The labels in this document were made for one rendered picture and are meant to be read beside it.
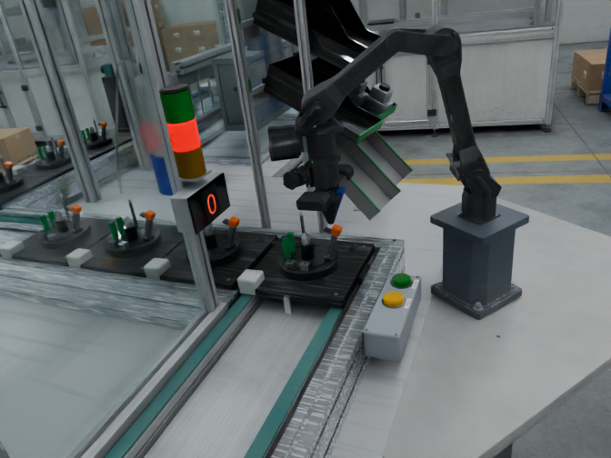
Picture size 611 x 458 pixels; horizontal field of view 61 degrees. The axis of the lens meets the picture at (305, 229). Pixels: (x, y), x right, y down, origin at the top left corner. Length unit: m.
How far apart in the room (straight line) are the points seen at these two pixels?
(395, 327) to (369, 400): 0.14
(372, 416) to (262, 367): 0.22
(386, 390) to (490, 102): 4.28
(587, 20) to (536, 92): 4.72
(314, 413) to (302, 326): 0.28
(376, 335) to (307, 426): 0.24
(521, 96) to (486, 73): 0.38
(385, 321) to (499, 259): 0.30
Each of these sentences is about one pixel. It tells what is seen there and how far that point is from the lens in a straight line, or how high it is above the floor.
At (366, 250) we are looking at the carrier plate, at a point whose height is 0.97.
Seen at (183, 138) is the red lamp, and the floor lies 1.33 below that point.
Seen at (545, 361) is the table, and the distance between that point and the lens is 1.10.
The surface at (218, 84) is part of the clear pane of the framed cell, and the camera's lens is 2.15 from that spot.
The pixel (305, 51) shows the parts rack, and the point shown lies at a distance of 1.21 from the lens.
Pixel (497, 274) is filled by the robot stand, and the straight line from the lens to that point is 1.17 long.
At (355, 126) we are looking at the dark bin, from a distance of 1.30.
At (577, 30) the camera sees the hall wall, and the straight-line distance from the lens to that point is 9.76.
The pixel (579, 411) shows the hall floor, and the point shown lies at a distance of 2.26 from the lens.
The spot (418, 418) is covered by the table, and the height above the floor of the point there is 0.86.
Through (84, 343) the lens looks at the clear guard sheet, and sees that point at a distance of 0.85.
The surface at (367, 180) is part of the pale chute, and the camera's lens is 1.39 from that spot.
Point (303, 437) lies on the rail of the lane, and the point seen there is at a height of 0.96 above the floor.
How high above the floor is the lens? 1.57
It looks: 27 degrees down
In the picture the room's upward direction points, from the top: 7 degrees counter-clockwise
